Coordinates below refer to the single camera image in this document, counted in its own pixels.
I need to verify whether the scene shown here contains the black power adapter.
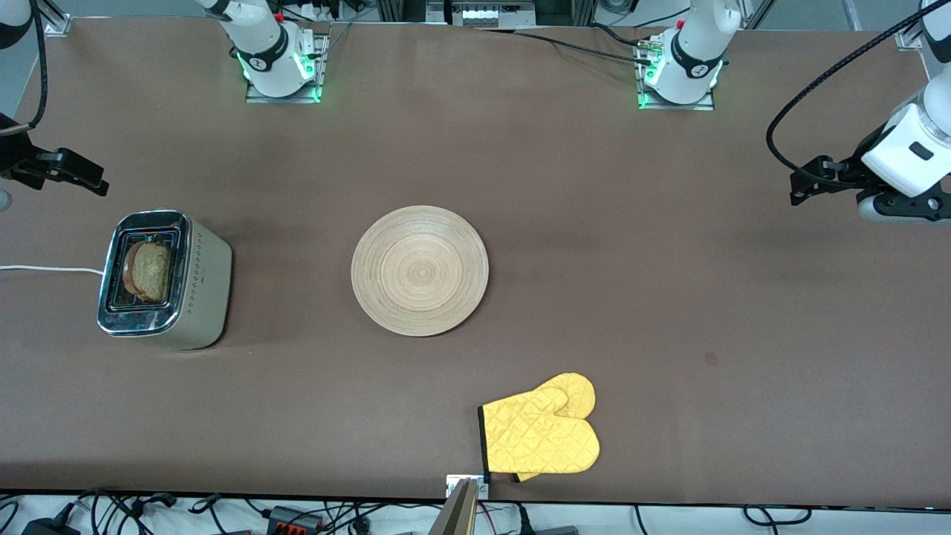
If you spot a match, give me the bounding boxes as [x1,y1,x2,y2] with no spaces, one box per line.
[21,516,77,535]

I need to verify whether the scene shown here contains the silver two-slot toaster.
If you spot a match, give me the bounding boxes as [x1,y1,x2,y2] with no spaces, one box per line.
[97,210,233,351]

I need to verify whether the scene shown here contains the small metal post bracket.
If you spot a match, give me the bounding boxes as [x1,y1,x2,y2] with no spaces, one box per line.
[446,474,490,499]

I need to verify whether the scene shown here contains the aluminium profile post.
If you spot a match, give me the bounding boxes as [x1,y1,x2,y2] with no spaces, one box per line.
[429,478,480,535]

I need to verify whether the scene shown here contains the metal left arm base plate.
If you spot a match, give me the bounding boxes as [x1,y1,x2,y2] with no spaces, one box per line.
[637,43,717,112]

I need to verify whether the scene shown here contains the black looped floor cable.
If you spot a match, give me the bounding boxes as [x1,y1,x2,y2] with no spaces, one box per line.
[743,505,812,526]

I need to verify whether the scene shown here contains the brown bread slice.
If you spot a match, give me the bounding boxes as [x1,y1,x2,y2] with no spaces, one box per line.
[123,241,174,303]

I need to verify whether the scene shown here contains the white power strip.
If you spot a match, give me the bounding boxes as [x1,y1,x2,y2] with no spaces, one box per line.
[449,0,537,27]

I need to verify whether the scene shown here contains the white toaster power cord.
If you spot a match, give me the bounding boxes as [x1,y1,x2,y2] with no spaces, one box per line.
[0,264,106,276]

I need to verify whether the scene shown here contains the yellow quilted oven mitt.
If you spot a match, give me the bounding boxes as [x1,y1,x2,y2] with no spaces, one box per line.
[478,386,600,476]
[511,373,597,484]

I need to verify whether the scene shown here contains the black adapter with orange clips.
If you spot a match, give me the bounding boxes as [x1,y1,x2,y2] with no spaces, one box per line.
[266,505,325,533]

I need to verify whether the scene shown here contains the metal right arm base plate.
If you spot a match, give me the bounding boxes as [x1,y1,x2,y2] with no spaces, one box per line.
[245,33,326,104]

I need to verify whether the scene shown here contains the short black table cable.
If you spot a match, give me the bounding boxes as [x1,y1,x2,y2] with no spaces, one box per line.
[589,24,649,48]

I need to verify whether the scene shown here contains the long black table cable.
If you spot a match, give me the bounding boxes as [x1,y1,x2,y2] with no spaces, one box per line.
[475,28,656,65]

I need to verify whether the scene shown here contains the round wooden plate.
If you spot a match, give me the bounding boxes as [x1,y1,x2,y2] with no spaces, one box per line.
[351,206,490,337]

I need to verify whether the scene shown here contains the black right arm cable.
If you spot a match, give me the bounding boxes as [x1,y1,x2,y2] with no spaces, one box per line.
[0,0,50,136]

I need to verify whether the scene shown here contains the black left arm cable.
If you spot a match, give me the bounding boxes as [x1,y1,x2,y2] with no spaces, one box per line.
[767,0,929,187]

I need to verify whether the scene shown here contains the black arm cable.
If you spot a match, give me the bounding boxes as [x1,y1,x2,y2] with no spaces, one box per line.
[0,0,50,136]
[767,0,929,187]

